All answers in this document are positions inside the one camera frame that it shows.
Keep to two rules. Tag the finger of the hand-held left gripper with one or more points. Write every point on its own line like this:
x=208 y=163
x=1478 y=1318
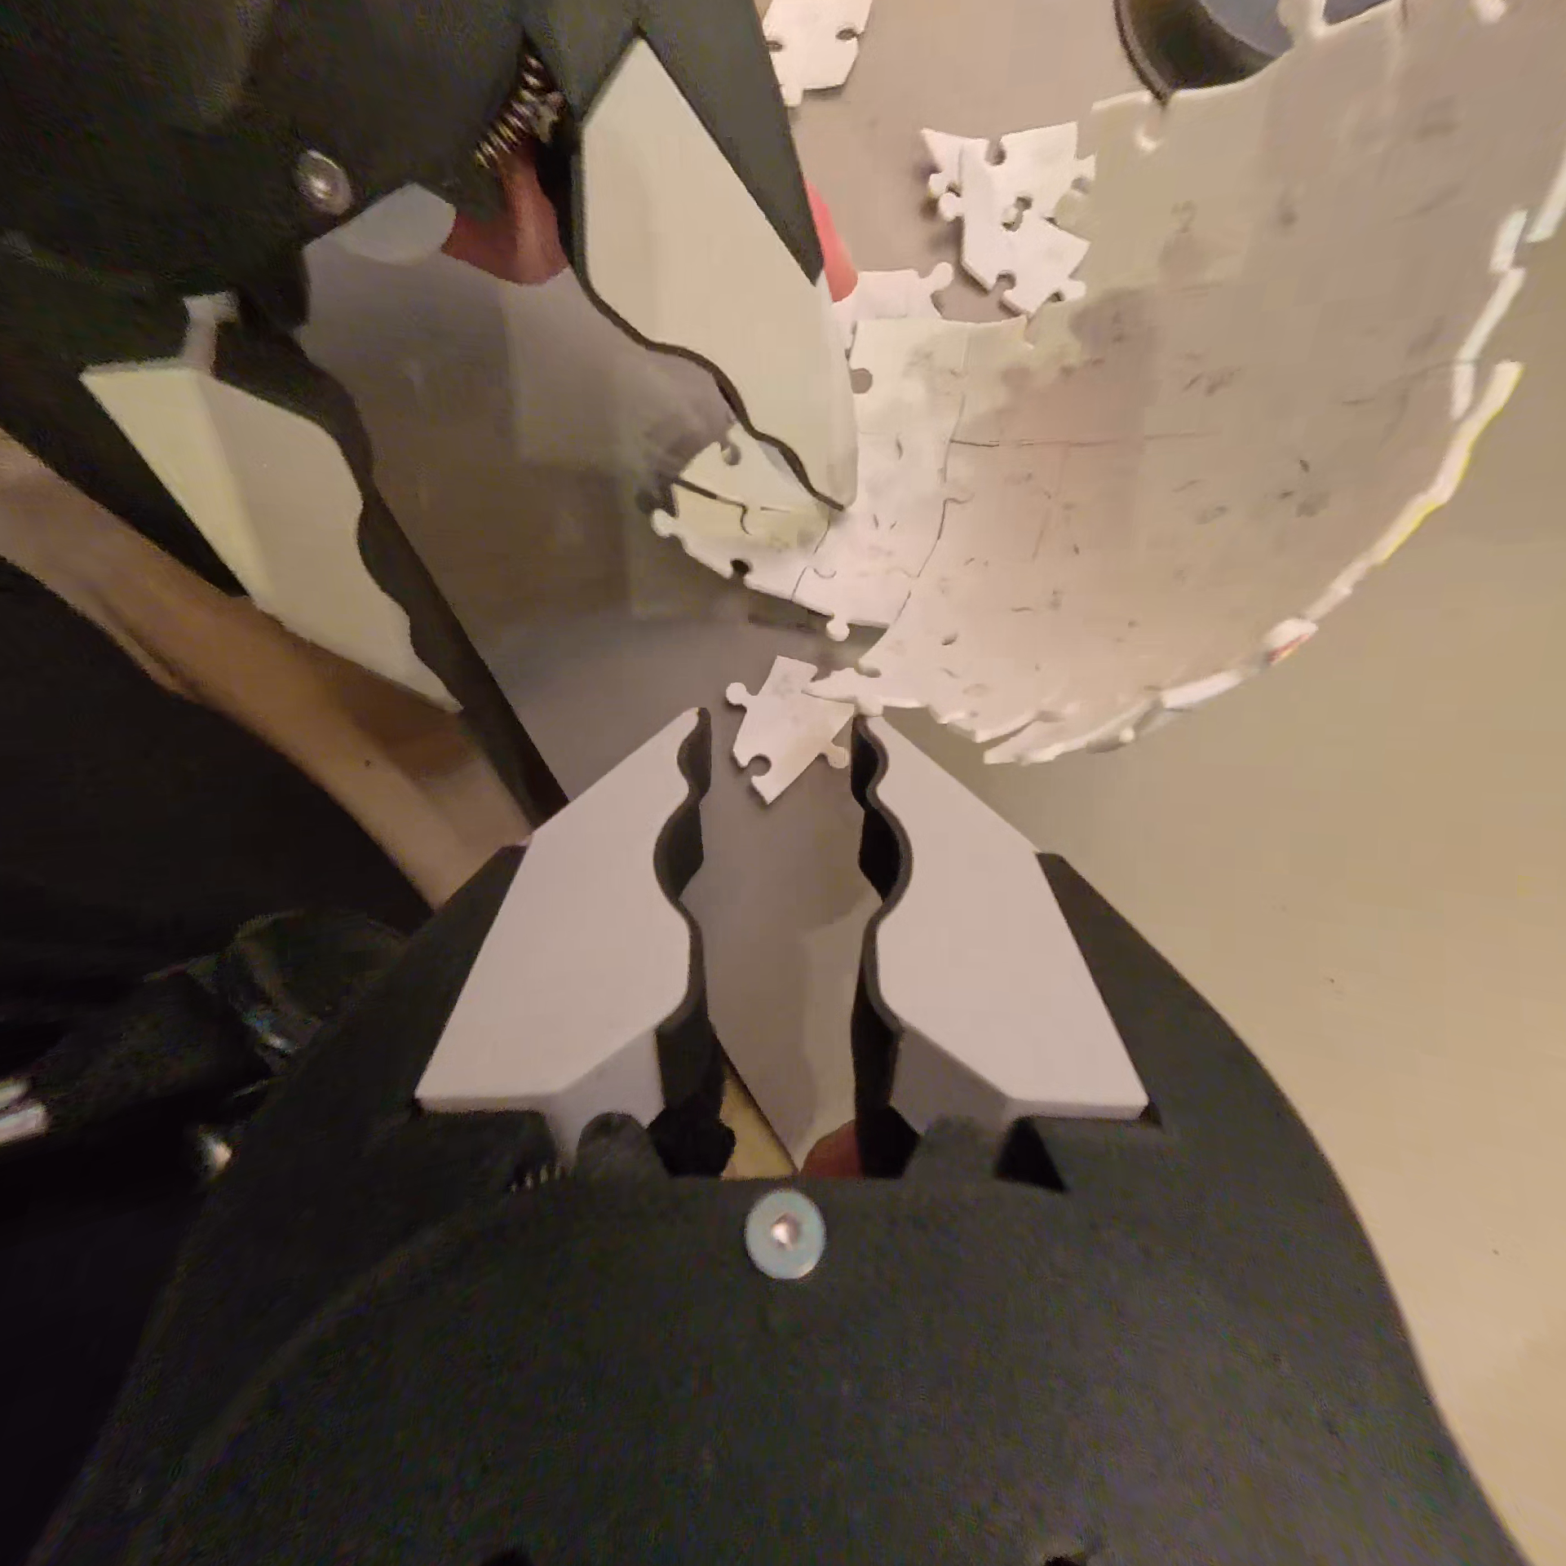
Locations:
x=695 y=245
x=296 y=511

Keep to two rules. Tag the person's beige trousers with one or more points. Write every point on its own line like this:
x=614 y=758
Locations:
x=248 y=660

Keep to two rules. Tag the partly built puzzle ball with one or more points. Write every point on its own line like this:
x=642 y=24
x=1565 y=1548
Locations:
x=1164 y=427

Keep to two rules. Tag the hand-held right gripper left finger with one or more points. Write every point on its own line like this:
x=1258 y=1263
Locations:
x=561 y=978

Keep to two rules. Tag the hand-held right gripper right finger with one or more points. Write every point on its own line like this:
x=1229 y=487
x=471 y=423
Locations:
x=1003 y=978

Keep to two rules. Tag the white puzzle piece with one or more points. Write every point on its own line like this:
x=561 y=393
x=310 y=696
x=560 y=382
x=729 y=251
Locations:
x=817 y=43
x=1020 y=251
x=1017 y=159
x=787 y=726

